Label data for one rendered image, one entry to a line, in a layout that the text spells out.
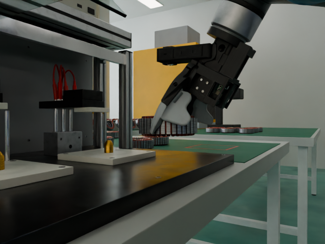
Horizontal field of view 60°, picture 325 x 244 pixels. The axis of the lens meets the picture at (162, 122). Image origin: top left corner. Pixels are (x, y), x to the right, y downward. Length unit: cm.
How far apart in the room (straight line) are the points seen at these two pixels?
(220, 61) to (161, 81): 385
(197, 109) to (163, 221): 30
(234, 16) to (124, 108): 45
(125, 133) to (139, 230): 55
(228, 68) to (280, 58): 523
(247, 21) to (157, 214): 32
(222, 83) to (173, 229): 24
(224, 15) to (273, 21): 542
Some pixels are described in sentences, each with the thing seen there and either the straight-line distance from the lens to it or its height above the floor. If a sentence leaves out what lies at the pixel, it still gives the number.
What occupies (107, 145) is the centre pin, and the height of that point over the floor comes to 80.
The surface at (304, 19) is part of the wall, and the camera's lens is 583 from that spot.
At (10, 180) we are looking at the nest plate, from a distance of 40.
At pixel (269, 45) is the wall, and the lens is 579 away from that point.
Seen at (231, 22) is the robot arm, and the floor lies 101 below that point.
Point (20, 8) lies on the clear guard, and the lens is 62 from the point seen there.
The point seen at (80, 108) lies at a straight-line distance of 64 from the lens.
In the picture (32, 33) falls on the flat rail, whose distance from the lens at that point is 64.
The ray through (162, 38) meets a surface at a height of 215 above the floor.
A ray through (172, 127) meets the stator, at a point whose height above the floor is 84.
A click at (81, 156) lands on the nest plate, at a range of 58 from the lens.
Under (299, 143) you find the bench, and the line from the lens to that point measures 181.
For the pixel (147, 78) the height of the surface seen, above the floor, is 149.
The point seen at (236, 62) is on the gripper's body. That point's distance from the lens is 48.
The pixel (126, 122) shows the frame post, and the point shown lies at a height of 85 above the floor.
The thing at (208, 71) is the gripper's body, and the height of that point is 93.
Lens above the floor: 86
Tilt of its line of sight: 1 degrees down
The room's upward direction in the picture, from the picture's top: straight up
